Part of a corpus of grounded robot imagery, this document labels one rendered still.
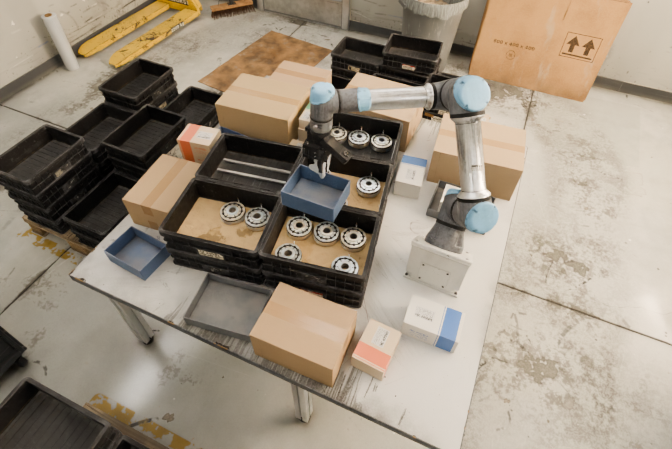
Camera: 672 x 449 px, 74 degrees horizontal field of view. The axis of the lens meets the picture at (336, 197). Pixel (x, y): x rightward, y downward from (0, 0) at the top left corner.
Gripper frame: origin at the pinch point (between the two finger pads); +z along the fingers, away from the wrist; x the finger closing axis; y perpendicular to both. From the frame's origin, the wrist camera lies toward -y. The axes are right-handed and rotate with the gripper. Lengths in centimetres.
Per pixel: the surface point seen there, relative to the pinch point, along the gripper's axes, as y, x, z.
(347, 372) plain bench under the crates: -31, 43, 45
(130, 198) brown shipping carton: 78, 22, 28
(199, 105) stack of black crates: 141, -95, 67
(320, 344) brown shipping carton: -21, 45, 30
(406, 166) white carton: -18, -54, 29
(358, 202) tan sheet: -7.5, -19.8, 27.7
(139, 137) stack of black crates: 142, -41, 60
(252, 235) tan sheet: 23.8, 14.9, 30.3
